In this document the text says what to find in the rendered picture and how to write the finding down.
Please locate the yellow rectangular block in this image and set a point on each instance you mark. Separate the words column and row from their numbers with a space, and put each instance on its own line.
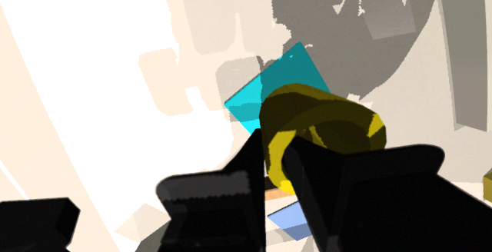
column 487, row 179

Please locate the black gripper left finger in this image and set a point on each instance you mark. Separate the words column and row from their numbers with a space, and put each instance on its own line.
column 240, row 184

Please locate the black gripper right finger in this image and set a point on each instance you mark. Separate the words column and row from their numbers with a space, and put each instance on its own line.
column 322, row 179

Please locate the tan flat bar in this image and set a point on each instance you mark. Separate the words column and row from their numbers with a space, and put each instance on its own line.
column 272, row 191

